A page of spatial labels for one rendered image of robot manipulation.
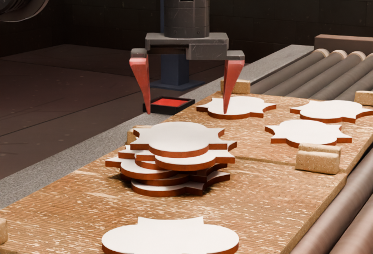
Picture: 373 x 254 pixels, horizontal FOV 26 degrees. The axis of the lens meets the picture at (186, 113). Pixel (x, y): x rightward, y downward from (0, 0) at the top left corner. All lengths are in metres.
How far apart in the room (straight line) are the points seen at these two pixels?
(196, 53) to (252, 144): 0.31
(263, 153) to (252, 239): 0.33
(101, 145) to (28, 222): 0.39
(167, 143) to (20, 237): 0.24
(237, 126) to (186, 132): 0.27
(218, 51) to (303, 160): 0.23
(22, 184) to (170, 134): 0.22
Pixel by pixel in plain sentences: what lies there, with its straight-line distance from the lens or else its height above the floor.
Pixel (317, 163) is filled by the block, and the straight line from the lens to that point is 1.13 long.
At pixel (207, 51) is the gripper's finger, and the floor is 1.12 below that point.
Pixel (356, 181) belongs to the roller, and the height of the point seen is 0.92.
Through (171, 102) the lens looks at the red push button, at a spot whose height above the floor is 0.93.
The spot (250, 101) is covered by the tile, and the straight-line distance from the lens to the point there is 1.50.
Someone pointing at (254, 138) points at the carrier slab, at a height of 0.94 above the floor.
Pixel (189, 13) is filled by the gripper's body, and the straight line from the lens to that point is 0.99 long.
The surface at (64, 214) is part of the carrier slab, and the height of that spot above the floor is 0.94.
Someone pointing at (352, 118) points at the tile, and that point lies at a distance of 1.41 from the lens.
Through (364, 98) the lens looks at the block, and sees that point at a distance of 1.54.
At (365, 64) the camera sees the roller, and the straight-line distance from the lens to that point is 2.06.
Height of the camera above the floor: 1.29
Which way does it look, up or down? 14 degrees down
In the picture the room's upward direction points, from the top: straight up
